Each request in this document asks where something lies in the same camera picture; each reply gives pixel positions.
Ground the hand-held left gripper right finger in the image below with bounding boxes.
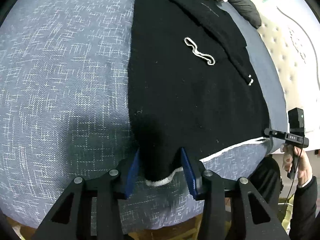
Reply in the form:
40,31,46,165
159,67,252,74
180,147,288,240

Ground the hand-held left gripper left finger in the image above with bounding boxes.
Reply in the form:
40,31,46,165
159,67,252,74
37,148,140,240

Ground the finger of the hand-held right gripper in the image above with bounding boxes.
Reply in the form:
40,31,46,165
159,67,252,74
264,128,287,139

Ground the black sweater with white trim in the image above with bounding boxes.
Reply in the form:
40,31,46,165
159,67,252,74
127,0,272,187

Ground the person's right forearm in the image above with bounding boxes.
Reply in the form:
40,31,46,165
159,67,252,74
287,176,319,240

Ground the person's right hand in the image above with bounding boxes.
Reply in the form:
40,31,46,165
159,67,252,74
280,144,314,188

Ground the person's dark clothing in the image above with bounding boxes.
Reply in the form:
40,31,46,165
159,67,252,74
249,155,284,203

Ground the cream tufted headboard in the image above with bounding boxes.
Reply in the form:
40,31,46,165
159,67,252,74
250,0,320,153

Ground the dark grey rolled duvet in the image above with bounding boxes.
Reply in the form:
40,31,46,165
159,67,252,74
226,0,262,30

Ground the thin black cable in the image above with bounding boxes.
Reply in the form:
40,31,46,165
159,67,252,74
276,136,305,207

